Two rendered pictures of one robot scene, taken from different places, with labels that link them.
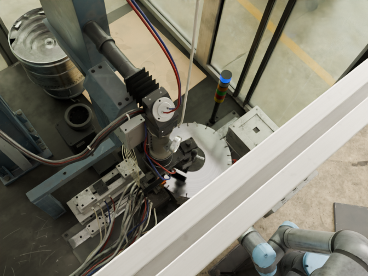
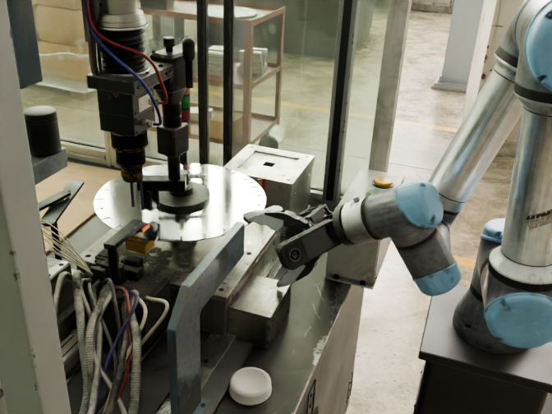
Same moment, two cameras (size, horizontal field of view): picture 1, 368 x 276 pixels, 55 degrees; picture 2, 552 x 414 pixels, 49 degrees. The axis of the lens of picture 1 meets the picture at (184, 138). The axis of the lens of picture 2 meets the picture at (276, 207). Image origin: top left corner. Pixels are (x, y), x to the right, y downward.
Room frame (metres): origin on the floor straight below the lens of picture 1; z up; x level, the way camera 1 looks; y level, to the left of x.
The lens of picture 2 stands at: (-0.51, 0.22, 1.49)
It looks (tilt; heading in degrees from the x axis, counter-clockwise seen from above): 28 degrees down; 336
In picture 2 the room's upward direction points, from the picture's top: 3 degrees clockwise
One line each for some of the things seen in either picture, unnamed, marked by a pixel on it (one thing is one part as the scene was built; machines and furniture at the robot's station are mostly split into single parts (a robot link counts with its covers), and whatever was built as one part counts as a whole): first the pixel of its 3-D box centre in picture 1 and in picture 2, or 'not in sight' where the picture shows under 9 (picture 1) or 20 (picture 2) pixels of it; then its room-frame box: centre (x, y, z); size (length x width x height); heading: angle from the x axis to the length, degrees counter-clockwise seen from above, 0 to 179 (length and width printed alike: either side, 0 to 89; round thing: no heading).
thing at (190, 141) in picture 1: (186, 153); (171, 98); (0.45, -0.02, 1.17); 0.06 x 0.05 x 0.20; 128
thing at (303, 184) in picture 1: (282, 187); (366, 224); (0.51, -0.47, 0.82); 0.28 x 0.11 x 0.15; 137
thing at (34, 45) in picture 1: (57, 59); not in sight; (0.91, 0.64, 0.93); 0.31 x 0.31 x 0.36
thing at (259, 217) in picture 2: not in sight; (269, 213); (0.39, -0.18, 0.96); 0.09 x 0.06 x 0.03; 37
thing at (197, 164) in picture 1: (192, 157); (181, 191); (0.52, -0.05, 0.96); 0.11 x 0.11 x 0.03
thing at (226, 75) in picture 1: (225, 76); not in sight; (0.82, -0.13, 1.14); 0.05 x 0.04 x 0.03; 47
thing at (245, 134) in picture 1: (252, 136); (267, 190); (0.73, -0.32, 0.82); 0.18 x 0.18 x 0.15; 47
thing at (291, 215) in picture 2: not in sight; (286, 223); (0.34, -0.19, 0.97); 0.09 x 0.02 x 0.05; 37
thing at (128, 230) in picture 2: (154, 187); (127, 246); (0.38, 0.09, 0.95); 0.10 x 0.03 x 0.07; 137
